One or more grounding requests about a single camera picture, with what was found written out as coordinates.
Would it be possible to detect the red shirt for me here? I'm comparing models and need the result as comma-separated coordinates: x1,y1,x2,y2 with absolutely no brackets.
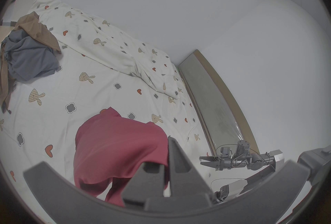
73,107,171,205

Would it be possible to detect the brown garment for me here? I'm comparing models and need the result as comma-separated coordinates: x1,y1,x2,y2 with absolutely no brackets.
0,11,62,115

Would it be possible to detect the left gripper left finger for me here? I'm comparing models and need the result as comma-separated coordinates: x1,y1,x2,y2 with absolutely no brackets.
122,162,170,209

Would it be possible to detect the grey garment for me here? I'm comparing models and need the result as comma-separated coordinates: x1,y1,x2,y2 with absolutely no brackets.
1,29,59,83

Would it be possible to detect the bed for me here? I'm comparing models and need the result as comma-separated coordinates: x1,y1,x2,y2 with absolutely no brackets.
0,0,262,205

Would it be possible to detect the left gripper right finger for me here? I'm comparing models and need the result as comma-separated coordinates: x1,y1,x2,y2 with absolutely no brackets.
146,136,216,212

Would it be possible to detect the white printed quilt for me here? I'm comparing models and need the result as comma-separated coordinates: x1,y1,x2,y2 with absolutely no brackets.
28,0,185,101

